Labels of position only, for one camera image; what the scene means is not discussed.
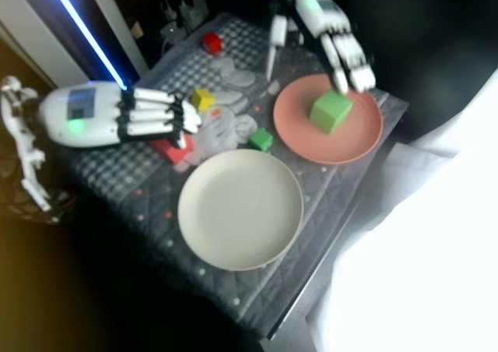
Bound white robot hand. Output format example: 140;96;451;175
265;0;377;95
37;81;202;150

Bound small red cube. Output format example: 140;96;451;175
201;31;224;54

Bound grey power adapter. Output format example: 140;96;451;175
178;0;209;26

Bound small green cube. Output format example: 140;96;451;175
248;128;274;153

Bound white cloth sheet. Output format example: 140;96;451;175
307;67;498;352

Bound pink round plate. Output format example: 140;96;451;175
272;73;384;165

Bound white round plate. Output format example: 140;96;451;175
177;148;305;271

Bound blue-white light strip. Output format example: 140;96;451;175
44;0;129;92

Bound grey printed quilt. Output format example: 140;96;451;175
58;12;409;340

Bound large green cube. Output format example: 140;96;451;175
309;89;354;136

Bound grey power strip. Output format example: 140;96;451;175
160;20;187;42

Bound red block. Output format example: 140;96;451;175
149;133;195;165

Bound small yellow cube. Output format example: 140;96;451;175
191;88;216;111

